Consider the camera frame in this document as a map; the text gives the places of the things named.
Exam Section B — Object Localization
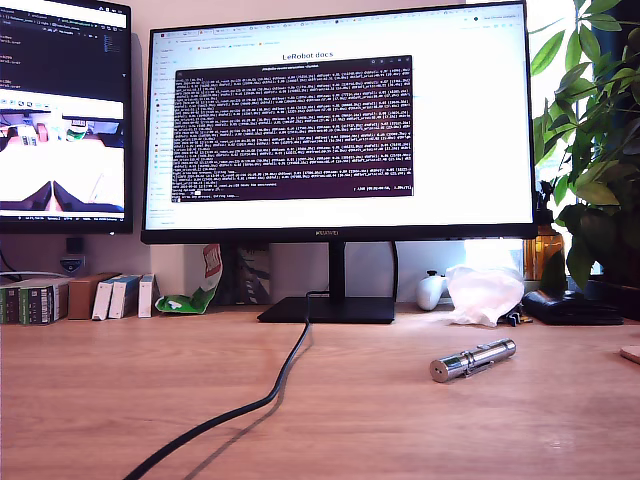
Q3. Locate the metallic silver laser pointer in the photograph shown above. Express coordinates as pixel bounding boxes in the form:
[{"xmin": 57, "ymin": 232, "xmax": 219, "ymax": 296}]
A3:
[{"xmin": 428, "ymin": 337, "xmax": 518, "ymax": 385}]

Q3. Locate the patterned grey carton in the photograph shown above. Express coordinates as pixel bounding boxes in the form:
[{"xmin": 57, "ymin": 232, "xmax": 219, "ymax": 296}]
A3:
[{"xmin": 234, "ymin": 243, "xmax": 274, "ymax": 306}]

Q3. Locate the white game controller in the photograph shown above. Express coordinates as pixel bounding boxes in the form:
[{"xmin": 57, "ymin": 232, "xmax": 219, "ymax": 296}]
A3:
[{"xmin": 416, "ymin": 269, "xmax": 451, "ymax": 312}]

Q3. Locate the green snack bag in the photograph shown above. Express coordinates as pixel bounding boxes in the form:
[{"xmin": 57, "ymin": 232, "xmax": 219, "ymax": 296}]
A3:
[{"xmin": 154, "ymin": 243, "xmax": 224, "ymax": 315}]

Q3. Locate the black Huawei monitor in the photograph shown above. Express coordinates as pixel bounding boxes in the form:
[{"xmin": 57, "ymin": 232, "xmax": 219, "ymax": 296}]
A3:
[{"xmin": 140, "ymin": 0, "xmax": 539, "ymax": 325}]

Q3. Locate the white plastic bag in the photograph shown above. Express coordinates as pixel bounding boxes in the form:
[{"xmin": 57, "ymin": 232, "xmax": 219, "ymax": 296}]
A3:
[{"xmin": 444, "ymin": 264, "xmax": 526, "ymax": 329}]

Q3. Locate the white blue box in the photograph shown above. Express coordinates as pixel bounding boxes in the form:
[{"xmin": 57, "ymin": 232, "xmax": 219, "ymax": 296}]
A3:
[
  {"xmin": 91, "ymin": 275, "xmax": 124, "ymax": 321},
  {"xmin": 108, "ymin": 274, "xmax": 144, "ymax": 320},
  {"xmin": 137, "ymin": 273, "xmax": 160, "ymax": 319}
]

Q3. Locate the amber pump bottle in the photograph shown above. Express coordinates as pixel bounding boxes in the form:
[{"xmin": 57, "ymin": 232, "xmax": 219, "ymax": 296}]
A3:
[{"xmin": 529, "ymin": 180, "xmax": 566, "ymax": 281}]

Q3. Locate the brown cardboard box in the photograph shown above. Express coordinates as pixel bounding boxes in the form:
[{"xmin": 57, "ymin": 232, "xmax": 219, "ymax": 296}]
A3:
[{"xmin": 67, "ymin": 272, "xmax": 121, "ymax": 321}]

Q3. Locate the black wallet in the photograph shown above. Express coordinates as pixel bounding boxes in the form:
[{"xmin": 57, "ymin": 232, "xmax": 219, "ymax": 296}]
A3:
[{"xmin": 522, "ymin": 289, "xmax": 626, "ymax": 326}]

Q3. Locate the green leafy plant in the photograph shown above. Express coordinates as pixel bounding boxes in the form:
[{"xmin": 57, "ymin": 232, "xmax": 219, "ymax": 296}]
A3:
[{"xmin": 529, "ymin": 0, "xmax": 640, "ymax": 291}]

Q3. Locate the green white box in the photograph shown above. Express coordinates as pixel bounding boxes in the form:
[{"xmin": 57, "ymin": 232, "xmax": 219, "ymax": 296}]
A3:
[
  {"xmin": 0, "ymin": 282, "xmax": 24, "ymax": 325},
  {"xmin": 17, "ymin": 277, "xmax": 71, "ymax": 326}
]

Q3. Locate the black dark-screen monitor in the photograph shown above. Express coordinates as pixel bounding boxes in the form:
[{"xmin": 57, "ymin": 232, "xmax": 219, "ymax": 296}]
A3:
[{"xmin": 0, "ymin": 0, "xmax": 135, "ymax": 236}]

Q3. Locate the long black table cable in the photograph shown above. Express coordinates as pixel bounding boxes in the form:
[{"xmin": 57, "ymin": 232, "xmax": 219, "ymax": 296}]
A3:
[{"xmin": 121, "ymin": 289, "xmax": 330, "ymax": 480}]

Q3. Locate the white flat cable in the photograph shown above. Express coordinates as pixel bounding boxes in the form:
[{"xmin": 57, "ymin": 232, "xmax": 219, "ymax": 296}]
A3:
[{"xmin": 0, "ymin": 269, "xmax": 69, "ymax": 282}]

